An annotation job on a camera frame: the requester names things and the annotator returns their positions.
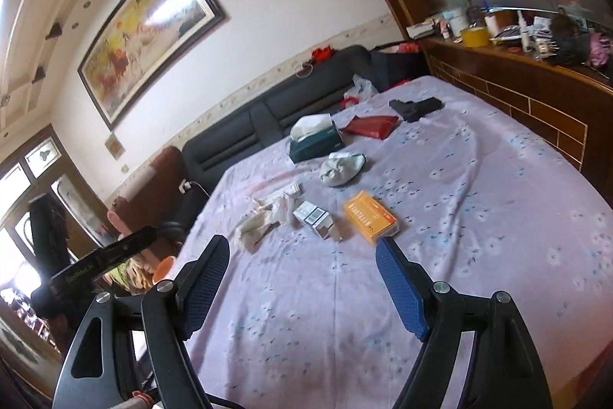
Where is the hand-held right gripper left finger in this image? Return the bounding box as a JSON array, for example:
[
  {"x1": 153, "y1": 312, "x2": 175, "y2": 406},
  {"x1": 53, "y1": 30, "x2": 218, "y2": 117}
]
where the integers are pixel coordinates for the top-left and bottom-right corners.
[{"x1": 52, "y1": 235, "x2": 231, "y2": 409}]

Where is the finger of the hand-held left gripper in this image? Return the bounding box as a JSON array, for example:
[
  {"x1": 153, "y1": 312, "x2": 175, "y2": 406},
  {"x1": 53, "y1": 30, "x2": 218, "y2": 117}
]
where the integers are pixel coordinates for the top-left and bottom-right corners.
[
  {"x1": 96, "y1": 227, "x2": 159, "y2": 268},
  {"x1": 28, "y1": 193, "x2": 69, "y2": 278}
]

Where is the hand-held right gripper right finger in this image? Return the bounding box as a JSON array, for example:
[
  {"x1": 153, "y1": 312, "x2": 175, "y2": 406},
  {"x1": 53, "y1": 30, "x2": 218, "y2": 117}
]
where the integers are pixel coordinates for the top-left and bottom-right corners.
[{"x1": 375, "y1": 238, "x2": 549, "y2": 409}]

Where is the orange box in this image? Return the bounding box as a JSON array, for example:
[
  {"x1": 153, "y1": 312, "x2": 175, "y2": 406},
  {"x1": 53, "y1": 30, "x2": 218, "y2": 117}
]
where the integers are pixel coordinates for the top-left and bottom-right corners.
[{"x1": 343, "y1": 191, "x2": 400, "y2": 245}]

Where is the wooden framed glass door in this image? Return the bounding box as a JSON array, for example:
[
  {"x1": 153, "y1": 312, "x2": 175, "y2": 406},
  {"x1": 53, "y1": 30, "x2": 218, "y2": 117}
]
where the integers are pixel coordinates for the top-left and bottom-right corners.
[{"x1": 0, "y1": 126, "x2": 116, "y2": 343}]

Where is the cream paper packet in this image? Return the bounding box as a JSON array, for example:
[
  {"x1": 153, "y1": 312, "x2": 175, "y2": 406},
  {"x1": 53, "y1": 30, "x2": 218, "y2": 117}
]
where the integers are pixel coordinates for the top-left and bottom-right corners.
[{"x1": 234, "y1": 200, "x2": 283, "y2": 253}]

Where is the crumpled clear plastic wrap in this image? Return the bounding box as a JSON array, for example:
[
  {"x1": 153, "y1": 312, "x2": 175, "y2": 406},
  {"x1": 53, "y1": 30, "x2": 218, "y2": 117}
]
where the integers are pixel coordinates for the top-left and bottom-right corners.
[{"x1": 273, "y1": 193, "x2": 302, "y2": 225}]

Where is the small white box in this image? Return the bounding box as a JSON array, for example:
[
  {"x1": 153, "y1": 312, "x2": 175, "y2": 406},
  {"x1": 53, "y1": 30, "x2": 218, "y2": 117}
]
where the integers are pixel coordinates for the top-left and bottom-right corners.
[{"x1": 292, "y1": 200, "x2": 342, "y2": 242}]

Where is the red pouch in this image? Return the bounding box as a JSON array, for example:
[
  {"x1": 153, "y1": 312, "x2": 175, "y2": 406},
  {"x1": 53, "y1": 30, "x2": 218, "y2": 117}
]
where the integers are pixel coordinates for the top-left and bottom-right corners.
[{"x1": 345, "y1": 115, "x2": 400, "y2": 140}]

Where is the green tissue box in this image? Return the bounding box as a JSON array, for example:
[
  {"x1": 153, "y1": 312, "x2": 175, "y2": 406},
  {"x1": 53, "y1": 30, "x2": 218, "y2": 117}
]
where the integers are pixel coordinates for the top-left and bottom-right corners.
[{"x1": 287, "y1": 113, "x2": 344, "y2": 164}]

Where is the black leather sofa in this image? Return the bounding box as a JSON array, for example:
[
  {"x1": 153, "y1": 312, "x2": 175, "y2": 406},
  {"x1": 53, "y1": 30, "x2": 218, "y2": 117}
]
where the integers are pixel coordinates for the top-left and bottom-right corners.
[{"x1": 160, "y1": 45, "x2": 384, "y2": 242}]

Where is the white plastic bag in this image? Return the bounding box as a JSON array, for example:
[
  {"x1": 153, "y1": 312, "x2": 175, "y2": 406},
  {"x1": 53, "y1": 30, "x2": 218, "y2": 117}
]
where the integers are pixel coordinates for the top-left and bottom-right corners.
[{"x1": 344, "y1": 74, "x2": 379, "y2": 100}]

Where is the framed horse painting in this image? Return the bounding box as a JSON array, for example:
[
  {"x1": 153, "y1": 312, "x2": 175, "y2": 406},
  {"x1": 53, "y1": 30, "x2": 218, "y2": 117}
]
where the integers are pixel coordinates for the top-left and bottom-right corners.
[{"x1": 77, "y1": 0, "x2": 226, "y2": 132}]

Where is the black shopping bag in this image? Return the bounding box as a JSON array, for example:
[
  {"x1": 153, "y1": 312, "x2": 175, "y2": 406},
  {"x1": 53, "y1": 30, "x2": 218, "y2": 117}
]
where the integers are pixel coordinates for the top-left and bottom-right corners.
[{"x1": 371, "y1": 42, "x2": 427, "y2": 91}]

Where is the wooden sideboard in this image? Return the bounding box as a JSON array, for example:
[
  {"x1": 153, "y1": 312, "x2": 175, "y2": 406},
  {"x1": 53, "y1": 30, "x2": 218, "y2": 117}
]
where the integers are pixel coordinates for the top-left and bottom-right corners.
[{"x1": 407, "y1": 33, "x2": 613, "y2": 199}]

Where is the stack of flat boxes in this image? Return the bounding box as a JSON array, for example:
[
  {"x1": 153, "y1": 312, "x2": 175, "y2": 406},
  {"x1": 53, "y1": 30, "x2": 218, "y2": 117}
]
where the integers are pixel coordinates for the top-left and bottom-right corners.
[{"x1": 406, "y1": 21, "x2": 444, "y2": 40}]

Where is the white jar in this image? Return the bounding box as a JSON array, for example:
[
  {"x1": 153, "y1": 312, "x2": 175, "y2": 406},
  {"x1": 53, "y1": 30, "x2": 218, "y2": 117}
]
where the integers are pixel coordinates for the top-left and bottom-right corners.
[{"x1": 443, "y1": 9, "x2": 467, "y2": 31}]

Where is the white squeeze bottle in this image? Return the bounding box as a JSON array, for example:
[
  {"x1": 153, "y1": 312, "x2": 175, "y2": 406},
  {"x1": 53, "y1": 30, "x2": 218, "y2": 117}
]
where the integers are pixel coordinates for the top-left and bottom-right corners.
[{"x1": 515, "y1": 11, "x2": 532, "y2": 53}]

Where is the pink cloth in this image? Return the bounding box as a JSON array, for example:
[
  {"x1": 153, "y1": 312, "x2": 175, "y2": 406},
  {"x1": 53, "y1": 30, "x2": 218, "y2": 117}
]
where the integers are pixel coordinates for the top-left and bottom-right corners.
[{"x1": 588, "y1": 33, "x2": 613, "y2": 69}]

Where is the white charger with cable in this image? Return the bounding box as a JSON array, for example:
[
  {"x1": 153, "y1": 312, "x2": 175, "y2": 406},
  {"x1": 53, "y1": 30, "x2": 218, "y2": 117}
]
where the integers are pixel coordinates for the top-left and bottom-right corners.
[{"x1": 178, "y1": 180, "x2": 211, "y2": 196}]

